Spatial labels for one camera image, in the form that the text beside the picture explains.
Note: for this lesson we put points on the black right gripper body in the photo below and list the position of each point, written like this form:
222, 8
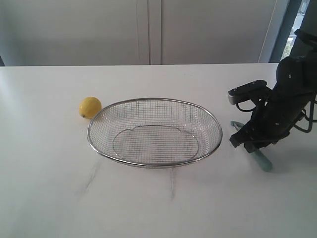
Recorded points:
296, 85

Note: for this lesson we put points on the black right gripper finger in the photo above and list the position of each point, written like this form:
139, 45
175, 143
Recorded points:
240, 137
251, 146

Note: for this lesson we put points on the teal handled peeler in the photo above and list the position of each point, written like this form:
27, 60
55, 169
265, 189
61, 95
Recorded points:
263, 162

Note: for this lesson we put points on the yellow lemon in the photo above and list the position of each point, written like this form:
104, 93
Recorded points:
89, 107

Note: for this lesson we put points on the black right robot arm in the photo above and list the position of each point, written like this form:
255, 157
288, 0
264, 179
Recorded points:
305, 120

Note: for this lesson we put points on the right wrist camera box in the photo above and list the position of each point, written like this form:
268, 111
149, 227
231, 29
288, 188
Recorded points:
254, 90

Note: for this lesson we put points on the oval metal wire basket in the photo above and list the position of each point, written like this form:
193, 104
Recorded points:
154, 132

